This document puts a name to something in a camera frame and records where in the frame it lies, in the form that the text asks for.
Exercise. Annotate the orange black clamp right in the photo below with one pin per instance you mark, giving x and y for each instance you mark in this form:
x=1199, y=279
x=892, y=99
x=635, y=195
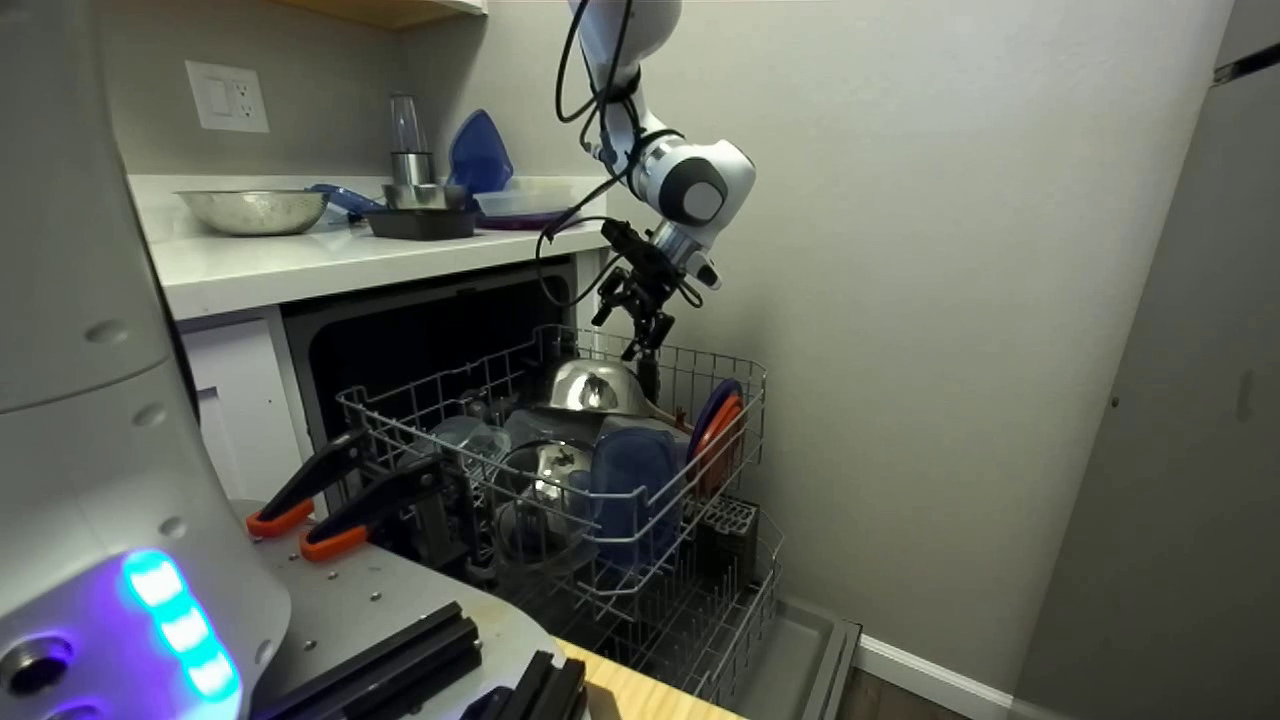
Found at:
x=386, y=502

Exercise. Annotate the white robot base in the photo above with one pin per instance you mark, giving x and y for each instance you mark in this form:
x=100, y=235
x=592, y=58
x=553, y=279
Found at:
x=127, y=583

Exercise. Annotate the grey dishwasher door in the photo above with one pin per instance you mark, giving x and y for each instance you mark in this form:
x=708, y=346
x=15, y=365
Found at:
x=793, y=662

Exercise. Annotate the large steel colander bowl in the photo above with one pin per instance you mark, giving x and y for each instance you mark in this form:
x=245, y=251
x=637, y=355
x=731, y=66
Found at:
x=259, y=208

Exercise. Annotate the white wall outlet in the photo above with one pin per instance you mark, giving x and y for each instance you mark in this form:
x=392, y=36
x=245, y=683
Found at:
x=227, y=99

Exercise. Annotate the blue container on counter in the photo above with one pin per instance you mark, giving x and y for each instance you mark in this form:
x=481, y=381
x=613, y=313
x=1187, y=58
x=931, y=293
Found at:
x=478, y=153

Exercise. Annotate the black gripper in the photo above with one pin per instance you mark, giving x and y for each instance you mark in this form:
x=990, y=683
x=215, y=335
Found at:
x=640, y=284

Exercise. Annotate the lower wire rack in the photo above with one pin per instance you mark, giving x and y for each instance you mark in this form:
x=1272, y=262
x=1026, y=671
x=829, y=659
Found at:
x=703, y=622

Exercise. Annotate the black aluminium rails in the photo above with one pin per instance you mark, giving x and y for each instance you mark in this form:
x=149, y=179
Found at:
x=414, y=666

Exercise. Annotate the blender with steel base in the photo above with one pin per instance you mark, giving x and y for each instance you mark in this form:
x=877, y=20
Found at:
x=414, y=169

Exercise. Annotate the stainless refrigerator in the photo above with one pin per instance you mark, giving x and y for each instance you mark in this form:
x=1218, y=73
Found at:
x=1165, y=592

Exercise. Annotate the silver bowl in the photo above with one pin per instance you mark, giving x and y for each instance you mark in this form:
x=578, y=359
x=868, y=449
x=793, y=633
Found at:
x=556, y=475
x=596, y=384

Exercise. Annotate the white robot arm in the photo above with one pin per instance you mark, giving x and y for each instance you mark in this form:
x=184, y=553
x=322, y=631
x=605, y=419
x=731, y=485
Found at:
x=694, y=184

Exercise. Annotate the orange black utensil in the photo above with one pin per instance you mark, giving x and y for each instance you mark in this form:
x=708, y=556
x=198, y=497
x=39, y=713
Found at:
x=708, y=434

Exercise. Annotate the silver bowl in rack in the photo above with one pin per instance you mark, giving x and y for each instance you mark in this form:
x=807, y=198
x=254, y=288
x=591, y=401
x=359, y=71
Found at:
x=556, y=475

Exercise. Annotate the black baking tray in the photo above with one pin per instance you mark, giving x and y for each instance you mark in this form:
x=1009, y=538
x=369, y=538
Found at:
x=423, y=223

